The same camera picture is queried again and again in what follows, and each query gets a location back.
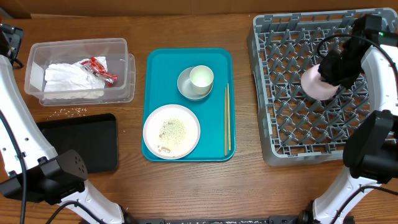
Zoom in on pink plastic bowl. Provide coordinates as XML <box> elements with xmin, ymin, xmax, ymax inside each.
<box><xmin>300</xmin><ymin>64</ymin><xmax>339</xmax><ymax>100</ymax></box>

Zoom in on white napkin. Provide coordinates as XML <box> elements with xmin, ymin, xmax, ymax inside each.
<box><xmin>43</xmin><ymin>63</ymin><xmax>104</xmax><ymax>100</ymax></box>
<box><xmin>76</xmin><ymin>56</ymin><xmax>108</xmax><ymax>89</ymax></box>

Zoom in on red snack wrapper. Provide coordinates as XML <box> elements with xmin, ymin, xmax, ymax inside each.
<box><xmin>81</xmin><ymin>57</ymin><xmax>118</xmax><ymax>85</ymax></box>

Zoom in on pale green cup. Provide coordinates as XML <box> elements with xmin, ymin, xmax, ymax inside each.
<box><xmin>190</xmin><ymin>65</ymin><xmax>214</xmax><ymax>95</ymax></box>

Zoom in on grey small saucer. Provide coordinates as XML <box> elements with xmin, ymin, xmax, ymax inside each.
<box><xmin>177</xmin><ymin>67</ymin><xmax>213</xmax><ymax>101</ymax></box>

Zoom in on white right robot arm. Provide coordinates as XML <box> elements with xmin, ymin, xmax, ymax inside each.
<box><xmin>297</xmin><ymin>15</ymin><xmax>397</xmax><ymax>223</ymax></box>

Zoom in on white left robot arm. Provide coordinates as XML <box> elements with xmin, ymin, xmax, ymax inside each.
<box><xmin>1</xmin><ymin>24</ymin><xmax>135</xmax><ymax>223</ymax></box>

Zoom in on grey dishwasher rack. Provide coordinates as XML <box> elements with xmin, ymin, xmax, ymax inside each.
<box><xmin>248</xmin><ymin>8</ymin><xmax>397</xmax><ymax>166</ymax></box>

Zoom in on clear plastic waste bin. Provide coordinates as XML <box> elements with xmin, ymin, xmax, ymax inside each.
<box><xmin>24</xmin><ymin>38</ymin><xmax>136</xmax><ymax>106</ymax></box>

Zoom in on scattered rice grains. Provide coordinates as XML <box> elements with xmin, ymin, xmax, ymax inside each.
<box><xmin>47</xmin><ymin>107</ymin><xmax>88</xmax><ymax>120</ymax></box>

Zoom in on wooden chopstick right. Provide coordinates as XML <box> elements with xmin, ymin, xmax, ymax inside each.
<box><xmin>226</xmin><ymin>83</ymin><xmax>231</xmax><ymax>151</ymax></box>

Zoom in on wooden chopstick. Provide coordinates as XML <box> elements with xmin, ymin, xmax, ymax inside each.
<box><xmin>224</xmin><ymin>87</ymin><xmax>228</xmax><ymax>156</ymax></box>
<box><xmin>226</xmin><ymin>83</ymin><xmax>231</xmax><ymax>151</ymax></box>

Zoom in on wooden chopstick left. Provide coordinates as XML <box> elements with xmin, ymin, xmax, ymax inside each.
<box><xmin>224</xmin><ymin>87</ymin><xmax>228</xmax><ymax>156</ymax></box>

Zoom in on black plastic tray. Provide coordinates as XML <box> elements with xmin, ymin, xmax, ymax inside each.
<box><xmin>37</xmin><ymin>113</ymin><xmax>119</xmax><ymax>174</ymax></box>

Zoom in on large white dirty plate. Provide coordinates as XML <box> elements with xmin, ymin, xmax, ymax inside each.
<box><xmin>143</xmin><ymin>104</ymin><xmax>201</xmax><ymax>160</ymax></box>

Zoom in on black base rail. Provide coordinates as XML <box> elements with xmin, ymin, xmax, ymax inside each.
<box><xmin>134</xmin><ymin>215</ymin><xmax>299</xmax><ymax>224</ymax></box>

